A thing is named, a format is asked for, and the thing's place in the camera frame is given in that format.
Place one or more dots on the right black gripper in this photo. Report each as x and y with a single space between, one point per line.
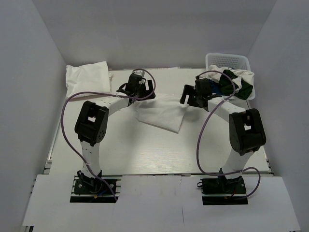
189 90

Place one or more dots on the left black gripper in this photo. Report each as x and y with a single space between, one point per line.
150 87

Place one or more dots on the white graphic t shirt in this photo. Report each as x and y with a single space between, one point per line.
164 111

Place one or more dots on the dark green white t shirt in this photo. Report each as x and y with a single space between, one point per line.
228 78

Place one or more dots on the white plastic laundry basket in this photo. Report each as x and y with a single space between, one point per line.
230 61

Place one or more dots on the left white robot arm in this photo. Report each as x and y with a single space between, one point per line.
92 121

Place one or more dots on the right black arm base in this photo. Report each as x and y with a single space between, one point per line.
222 191

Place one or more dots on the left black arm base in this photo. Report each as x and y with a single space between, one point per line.
91 190

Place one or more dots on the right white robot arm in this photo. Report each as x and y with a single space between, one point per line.
246 131

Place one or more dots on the blue t shirt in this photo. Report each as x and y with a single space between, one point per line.
215 87

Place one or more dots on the folded white t shirt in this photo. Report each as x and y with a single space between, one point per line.
90 77

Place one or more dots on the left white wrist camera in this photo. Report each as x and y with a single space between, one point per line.
139 73

